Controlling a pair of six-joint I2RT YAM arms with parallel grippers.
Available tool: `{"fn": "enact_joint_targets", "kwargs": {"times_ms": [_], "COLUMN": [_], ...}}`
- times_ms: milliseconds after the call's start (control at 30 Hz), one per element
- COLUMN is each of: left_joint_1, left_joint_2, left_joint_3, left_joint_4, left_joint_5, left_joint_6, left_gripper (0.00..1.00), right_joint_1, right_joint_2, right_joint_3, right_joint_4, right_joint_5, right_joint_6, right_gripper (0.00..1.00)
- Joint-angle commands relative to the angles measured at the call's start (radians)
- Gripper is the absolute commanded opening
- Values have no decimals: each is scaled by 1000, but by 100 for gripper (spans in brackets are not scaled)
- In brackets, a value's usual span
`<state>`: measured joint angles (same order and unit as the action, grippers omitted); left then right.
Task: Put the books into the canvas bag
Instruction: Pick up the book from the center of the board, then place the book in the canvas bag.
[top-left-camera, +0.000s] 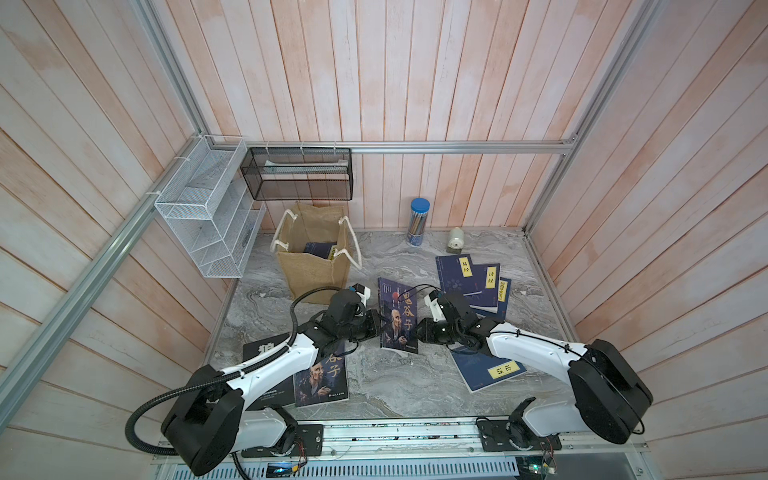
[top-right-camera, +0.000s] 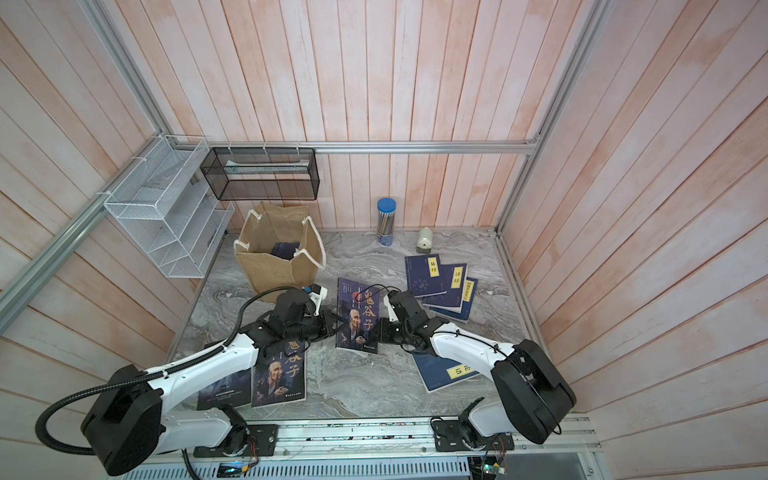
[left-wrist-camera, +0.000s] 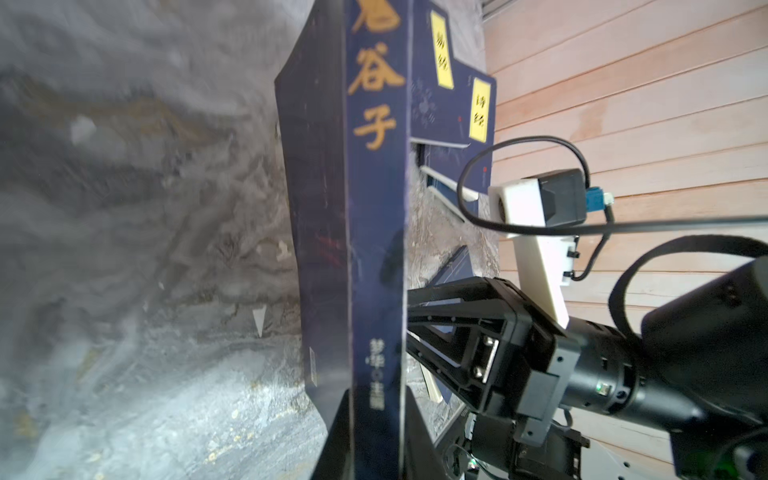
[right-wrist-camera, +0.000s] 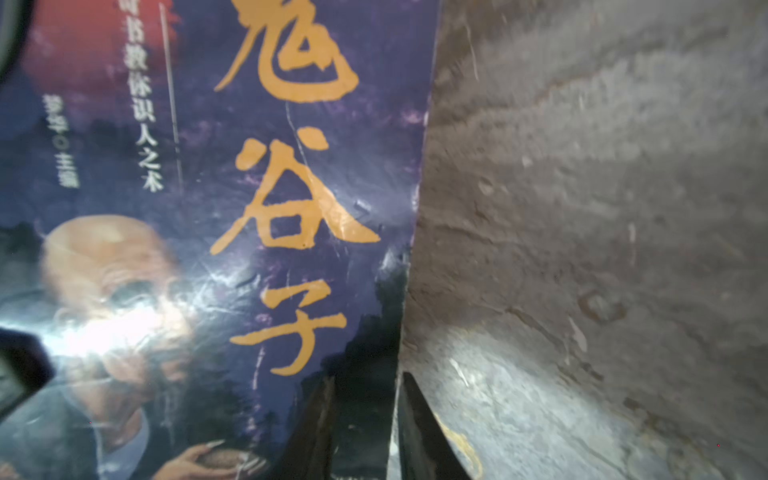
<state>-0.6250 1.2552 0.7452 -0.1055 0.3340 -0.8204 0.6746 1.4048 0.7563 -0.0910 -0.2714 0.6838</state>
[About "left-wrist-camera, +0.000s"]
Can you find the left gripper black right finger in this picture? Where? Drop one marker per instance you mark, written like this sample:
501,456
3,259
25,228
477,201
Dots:
421,461

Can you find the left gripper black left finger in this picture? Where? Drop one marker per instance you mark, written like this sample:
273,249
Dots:
335,460

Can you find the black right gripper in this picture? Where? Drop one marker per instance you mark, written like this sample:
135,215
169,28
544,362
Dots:
514,367

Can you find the old man book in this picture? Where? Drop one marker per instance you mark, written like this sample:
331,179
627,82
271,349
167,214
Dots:
343,99

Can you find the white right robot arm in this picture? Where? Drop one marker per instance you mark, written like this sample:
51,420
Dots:
696,369

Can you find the navy book front right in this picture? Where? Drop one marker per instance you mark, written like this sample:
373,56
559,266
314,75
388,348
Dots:
457,267

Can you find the navy book yellow label right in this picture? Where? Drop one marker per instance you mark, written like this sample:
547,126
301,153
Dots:
442,183

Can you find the navy book yellow label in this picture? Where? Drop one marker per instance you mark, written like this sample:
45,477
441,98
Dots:
442,183
435,116
466,121

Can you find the navy book yellow label middle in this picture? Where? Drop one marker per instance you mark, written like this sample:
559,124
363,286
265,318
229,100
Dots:
466,121

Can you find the navy book yellow label back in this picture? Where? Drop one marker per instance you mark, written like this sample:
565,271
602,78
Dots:
435,116

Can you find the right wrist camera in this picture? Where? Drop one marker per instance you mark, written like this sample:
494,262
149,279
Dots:
546,204

